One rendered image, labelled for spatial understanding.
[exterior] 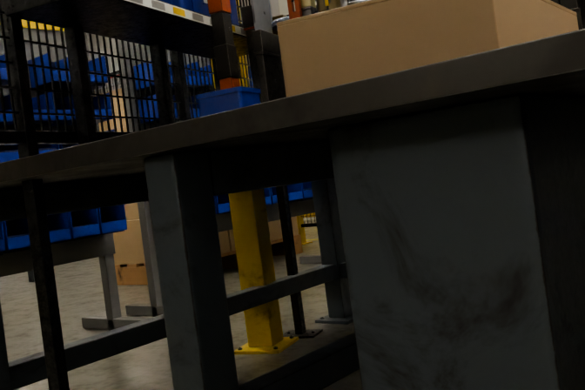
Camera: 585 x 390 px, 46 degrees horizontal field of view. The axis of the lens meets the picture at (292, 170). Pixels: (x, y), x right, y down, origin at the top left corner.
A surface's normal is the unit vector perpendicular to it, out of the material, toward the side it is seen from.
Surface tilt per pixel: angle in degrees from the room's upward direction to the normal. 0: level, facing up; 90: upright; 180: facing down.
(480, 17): 90
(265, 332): 90
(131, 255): 90
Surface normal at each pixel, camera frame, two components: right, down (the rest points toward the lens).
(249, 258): -0.39, 0.04
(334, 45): -0.63, 0.07
